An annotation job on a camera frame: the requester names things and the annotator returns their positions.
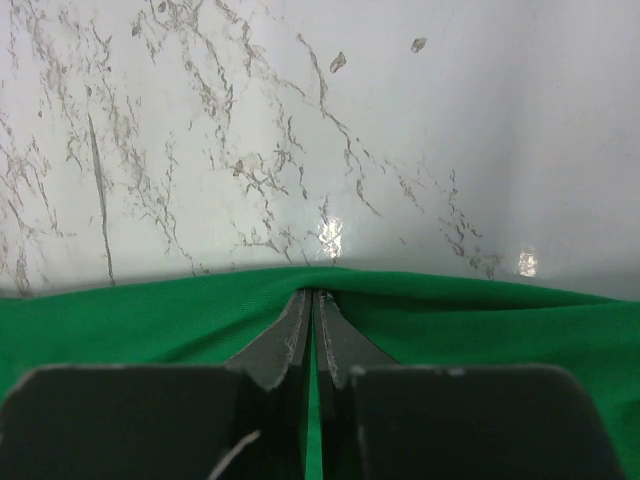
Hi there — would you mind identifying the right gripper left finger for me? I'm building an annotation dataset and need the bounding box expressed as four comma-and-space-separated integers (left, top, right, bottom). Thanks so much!
1, 290, 312, 479

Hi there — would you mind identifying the green t shirt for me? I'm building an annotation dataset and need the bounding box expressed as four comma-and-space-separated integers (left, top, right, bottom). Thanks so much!
1, 267, 639, 479

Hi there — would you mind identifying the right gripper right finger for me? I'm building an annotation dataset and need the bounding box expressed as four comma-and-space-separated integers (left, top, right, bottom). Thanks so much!
313, 291, 624, 479

